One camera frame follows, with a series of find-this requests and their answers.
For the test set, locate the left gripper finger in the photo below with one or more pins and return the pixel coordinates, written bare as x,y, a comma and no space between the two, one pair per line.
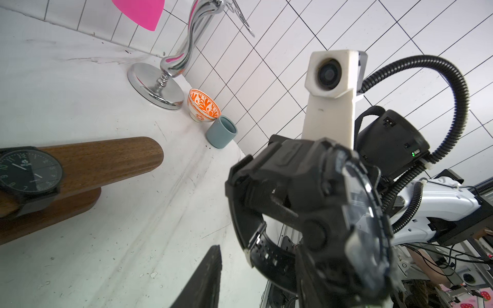
203,288

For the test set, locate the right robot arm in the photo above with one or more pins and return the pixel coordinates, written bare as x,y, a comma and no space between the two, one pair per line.
440,209

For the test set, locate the pink plastic wine glass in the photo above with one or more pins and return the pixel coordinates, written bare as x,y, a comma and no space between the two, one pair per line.
145,13

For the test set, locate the black rugged digital watch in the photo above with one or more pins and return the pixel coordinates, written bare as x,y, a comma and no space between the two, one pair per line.
309,220

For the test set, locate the brown wooden watch stand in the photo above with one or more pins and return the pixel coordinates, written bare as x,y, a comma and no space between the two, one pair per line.
87,166

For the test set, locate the grey-blue ceramic cup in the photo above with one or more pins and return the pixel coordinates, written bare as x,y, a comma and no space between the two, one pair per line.
221,132

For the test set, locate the black round analog watch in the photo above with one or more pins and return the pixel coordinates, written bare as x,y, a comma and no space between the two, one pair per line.
32,176

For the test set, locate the orange patterned white bowl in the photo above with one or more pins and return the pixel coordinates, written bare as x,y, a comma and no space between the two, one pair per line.
201,107

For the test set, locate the chrome wire glass holder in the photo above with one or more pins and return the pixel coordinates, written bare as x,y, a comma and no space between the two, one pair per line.
157,85

